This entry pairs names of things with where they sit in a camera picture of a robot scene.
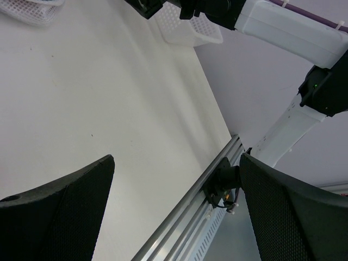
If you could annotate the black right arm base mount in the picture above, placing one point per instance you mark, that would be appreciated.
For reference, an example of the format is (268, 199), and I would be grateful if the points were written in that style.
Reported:
(222, 186)

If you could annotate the white slotted cable duct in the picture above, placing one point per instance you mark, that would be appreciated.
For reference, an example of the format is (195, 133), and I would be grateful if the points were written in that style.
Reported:
(204, 235)

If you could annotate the aluminium mounting rail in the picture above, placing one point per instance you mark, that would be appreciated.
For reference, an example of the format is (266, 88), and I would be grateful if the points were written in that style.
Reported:
(172, 237)

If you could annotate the white mesh laundry bag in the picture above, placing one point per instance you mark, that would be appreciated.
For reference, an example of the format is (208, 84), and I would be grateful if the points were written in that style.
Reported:
(37, 13)

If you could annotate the white perforated plastic basket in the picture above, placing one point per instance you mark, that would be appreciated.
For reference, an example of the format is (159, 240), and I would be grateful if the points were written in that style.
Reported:
(195, 32)

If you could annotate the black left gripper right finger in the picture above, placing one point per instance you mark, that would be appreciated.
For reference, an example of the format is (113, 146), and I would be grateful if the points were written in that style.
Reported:
(291, 219)

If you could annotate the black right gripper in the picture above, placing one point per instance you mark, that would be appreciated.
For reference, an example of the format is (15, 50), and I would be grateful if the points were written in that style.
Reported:
(185, 9)

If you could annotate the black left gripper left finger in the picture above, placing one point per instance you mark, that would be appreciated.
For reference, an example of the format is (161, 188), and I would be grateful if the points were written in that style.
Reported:
(59, 220)

